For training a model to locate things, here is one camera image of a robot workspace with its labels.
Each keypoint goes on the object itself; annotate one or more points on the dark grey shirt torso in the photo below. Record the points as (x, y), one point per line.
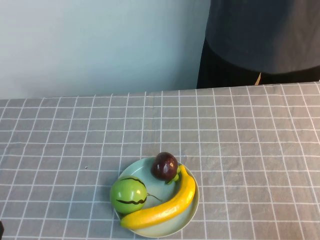
(262, 32)

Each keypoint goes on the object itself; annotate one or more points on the green striped toy watermelon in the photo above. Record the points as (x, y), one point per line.
(127, 192)

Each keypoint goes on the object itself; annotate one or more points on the yellow toy banana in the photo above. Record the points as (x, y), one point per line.
(172, 203)

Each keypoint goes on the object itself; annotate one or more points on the grey checked tablecloth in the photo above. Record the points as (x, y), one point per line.
(225, 150)

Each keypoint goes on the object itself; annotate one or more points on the dark purple toy mangosteen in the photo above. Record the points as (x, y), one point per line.
(165, 166)

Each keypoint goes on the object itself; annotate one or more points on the light blue round plate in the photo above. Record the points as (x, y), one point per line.
(160, 187)

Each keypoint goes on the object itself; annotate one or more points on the black trousers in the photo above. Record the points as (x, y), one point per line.
(220, 72)

